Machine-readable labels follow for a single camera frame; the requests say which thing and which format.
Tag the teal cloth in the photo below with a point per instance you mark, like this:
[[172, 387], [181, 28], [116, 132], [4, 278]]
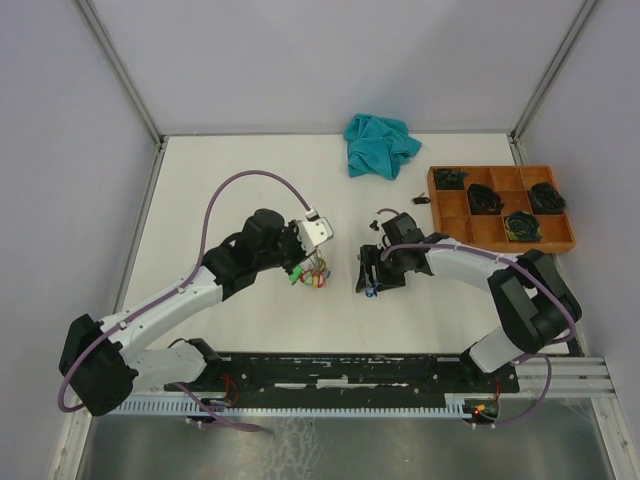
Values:
[[378, 146]]

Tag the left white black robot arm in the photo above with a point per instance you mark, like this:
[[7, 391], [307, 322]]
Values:
[[105, 361]]

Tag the large metal keyring yellow handle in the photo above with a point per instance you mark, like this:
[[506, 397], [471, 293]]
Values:
[[313, 271]]

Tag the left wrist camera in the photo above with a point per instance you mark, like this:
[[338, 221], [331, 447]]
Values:
[[314, 231]]

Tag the aluminium frame rail left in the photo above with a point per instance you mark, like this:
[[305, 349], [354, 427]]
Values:
[[98, 30]]

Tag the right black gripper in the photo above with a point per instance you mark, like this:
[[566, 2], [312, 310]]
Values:
[[370, 254]]

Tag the blue key tag key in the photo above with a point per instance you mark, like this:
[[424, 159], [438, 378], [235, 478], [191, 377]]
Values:
[[372, 291]]

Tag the aluminium frame rail right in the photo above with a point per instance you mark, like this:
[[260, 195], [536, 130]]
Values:
[[561, 55]]

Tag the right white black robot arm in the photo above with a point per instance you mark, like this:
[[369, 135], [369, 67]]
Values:
[[535, 307]]

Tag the green key tag on ring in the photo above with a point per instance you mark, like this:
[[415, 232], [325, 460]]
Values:
[[296, 274]]

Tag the black key tag key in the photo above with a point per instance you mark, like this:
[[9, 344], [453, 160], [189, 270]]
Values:
[[421, 200]]

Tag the wooden compartment tray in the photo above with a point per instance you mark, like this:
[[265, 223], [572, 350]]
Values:
[[490, 207]]

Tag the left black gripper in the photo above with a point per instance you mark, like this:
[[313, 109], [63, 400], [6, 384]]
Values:
[[292, 231]]

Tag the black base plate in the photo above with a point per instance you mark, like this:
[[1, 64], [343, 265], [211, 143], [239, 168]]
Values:
[[331, 381]]

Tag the aluminium frame rail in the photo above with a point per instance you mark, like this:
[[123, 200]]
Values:
[[98, 30], [561, 55]]

